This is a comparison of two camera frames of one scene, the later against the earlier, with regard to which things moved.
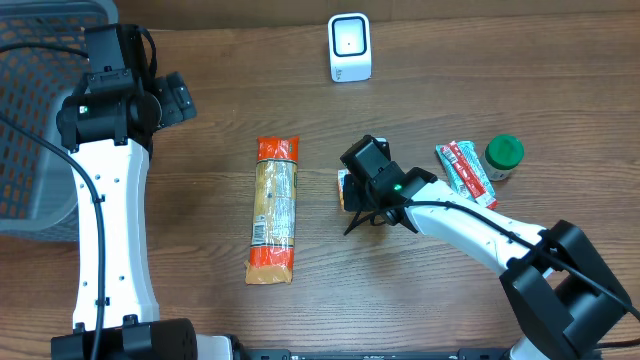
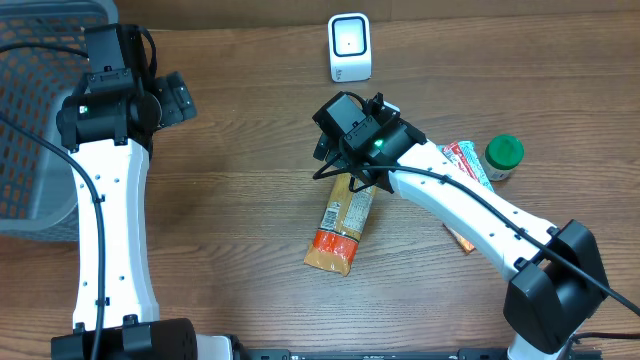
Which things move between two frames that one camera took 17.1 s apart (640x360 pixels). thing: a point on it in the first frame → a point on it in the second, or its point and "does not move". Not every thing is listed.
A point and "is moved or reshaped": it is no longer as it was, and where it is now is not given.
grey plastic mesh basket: [38, 188] does not move
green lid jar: [501, 155] does not move
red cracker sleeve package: [274, 211] → [335, 244]
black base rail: [467, 354] does not move
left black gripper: [176, 98] does not move
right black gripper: [351, 192] → [324, 148]
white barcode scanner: [350, 52] does not move
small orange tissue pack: [341, 174] is moved or reshaped
